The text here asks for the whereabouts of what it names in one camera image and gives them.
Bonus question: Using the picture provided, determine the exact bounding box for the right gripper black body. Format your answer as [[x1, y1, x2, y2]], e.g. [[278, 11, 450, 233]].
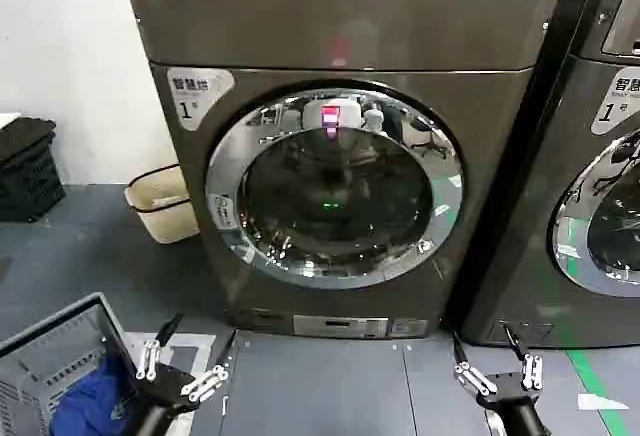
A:
[[482, 370, 539, 410]]

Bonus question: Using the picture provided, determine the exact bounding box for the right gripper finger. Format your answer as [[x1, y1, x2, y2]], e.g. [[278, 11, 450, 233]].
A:
[[501, 324, 544, 390], [453, 331, 496, 398]]

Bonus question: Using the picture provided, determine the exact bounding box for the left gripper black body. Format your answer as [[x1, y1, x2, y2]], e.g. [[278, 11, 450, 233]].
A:
[[141, 361, 201, 415]]

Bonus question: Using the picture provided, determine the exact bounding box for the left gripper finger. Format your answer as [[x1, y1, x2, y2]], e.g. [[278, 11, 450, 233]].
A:
[[135, 313, 182, 382], [180, 329, 236, 402]]

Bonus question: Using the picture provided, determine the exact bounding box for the white floor sheet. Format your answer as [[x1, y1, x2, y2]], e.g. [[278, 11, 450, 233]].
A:
[[119, 330, 217, 436]]

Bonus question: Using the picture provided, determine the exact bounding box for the green floor tape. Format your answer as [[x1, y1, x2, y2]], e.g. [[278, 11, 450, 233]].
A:
[[567, 348, 622, 436]]

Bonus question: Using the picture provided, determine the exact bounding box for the white paper scrap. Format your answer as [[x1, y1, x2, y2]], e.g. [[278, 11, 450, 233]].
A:
[[578, 394, 630, 411]]

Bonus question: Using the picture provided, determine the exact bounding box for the blue cloth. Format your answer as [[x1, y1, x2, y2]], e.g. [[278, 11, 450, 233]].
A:
[[49, 353, 144, 436]]

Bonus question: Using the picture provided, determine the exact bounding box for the grey plastic laundry basket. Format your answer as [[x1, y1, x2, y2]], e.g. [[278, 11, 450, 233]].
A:
[[0, 291, 147, 436]]

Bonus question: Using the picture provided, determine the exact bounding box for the silver dryer base panel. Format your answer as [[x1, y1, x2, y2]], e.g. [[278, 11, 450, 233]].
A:
[[292, 314, 431, 340]]

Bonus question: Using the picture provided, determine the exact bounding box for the cream plastic bin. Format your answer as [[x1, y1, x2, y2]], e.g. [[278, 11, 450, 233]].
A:
[[124, 163, 197, 245]]

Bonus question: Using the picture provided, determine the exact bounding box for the round chrome glass dryer door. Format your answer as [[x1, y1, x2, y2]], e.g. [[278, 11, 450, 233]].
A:
[[547, 128, 640, 300], [204, 79, 464, 291]]

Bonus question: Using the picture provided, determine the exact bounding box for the black plastic crate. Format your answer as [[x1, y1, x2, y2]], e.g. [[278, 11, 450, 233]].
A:
[[0, 118, 68, 225]]

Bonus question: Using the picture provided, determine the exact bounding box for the silver label sticker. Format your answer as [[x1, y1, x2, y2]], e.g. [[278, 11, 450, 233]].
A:
[[166, 68, 235, 132], [590, 61, 640, 136]]

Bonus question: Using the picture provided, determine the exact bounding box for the dark grey front-load dryer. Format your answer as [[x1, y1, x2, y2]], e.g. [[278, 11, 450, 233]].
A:
[[459, 0, 640, 350], [125, 0, 564, 341]]

